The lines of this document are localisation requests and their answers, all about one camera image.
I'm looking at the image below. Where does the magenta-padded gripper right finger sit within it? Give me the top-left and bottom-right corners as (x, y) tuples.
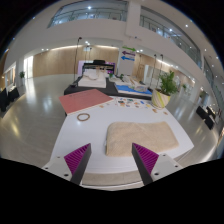
(131, 142), (184, 187)

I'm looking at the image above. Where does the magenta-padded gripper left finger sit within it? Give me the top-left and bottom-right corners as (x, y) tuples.
(41, 142), (93, 186)

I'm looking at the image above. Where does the beige towel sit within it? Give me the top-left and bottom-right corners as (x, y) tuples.
(105, 121), (180, 158)

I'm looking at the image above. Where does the colourful printed paper sheet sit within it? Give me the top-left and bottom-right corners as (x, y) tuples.
(114, 96), (154, 110)

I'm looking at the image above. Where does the pink flat board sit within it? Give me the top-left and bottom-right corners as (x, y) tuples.
(58, 88), (115, 116)

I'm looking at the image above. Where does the potted plant in striped pot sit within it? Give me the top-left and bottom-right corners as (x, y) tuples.
(151, 70), (180, 110)

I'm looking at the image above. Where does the blue-based architectural model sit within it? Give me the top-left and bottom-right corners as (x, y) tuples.
(114, 78), (153, 96)

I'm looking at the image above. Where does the group of black chairs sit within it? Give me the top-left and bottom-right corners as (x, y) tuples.
(0, 87), (21, 113)
(195, 104), (218, 131)

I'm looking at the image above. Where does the black display platform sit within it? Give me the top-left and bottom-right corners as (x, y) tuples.
(63, 74), (155, 101)

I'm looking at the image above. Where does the white architectural model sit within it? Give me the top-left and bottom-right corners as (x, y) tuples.
(77, 70), (108, 89)

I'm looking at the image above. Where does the white sign with arrows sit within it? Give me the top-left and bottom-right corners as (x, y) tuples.
(118, 44), (138, 76)

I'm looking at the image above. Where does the tall black lamp stand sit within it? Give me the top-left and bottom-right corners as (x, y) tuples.
(73, 36), (83, 83)

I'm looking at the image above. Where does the small distant potted plant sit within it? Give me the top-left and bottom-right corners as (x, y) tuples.
(18, 70), (26, 86)

